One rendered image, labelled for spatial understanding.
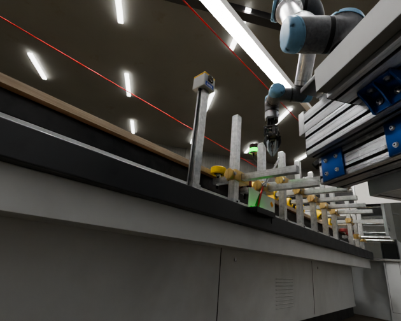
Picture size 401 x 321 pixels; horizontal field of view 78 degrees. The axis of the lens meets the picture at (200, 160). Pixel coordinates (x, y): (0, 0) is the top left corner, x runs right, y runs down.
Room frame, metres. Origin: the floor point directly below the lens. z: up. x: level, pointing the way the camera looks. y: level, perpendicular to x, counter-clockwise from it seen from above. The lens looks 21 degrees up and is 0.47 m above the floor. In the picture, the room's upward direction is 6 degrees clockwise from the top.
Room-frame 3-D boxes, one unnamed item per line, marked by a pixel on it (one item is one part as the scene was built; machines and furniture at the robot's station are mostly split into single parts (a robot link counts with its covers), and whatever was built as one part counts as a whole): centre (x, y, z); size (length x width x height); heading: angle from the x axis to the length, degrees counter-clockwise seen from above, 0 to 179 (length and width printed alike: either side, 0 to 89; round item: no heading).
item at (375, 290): (3.71, -1.99, 0.95); 1.65 x 0.70 x 1.90; 45
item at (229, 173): (1.11, -0.18, 0.83); 0.13 x 0.06 x 0.05; 135
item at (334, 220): (2.16, -1.22, 0.90); 0.03 x 0.03 x 0.48; 45
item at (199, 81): (0.91, 0.02, 1.18); 0.07 x 0.07 x 0.08; 45
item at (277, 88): (1.08, -0.38, 1.30); 0.11 x 0.11 x 0.08; 84
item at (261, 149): (1.27, -0.34, 0.86); 0.03 x 0.03 x 0.48; 45
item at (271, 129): (1.17, -0.37, 1.15); 0.09 x 0.08 x 0.12; 155
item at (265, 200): (1.23, -0.34, 0.75); 0.26 x 0.01 x 0.10; 135
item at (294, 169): (1.08, -0.24, 0.83); 0.43 x 0.03 x 0.04; 45
